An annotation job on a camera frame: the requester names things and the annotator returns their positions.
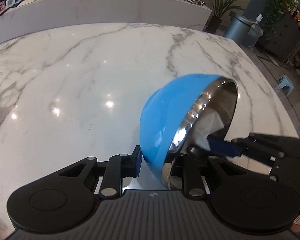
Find dark grey cabinet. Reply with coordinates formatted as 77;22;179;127
261;12;300;63

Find potted long-leaf plant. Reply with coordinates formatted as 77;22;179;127
204;0;246;34

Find leafy vine plant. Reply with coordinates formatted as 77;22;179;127
261;0;300;41

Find clear water jug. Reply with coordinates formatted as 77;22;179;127
246;13;265;48

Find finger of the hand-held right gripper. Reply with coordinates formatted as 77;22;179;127
207;136;278;182
231;132;300;159

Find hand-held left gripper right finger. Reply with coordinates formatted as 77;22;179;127
176;146;243;197

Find white marble reception counter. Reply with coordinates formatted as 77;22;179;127
0;0;212;48

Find small blue stool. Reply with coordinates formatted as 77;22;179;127
277;74;295;96

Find grey round trash bin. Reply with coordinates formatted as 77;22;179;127
223;14;253;46

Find white cleaning cloth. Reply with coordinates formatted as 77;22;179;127
190;111;237;159

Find blue steel-lined bowl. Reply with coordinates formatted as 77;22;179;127
139;73;238;190

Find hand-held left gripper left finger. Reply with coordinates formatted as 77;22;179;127
51;145;142;197

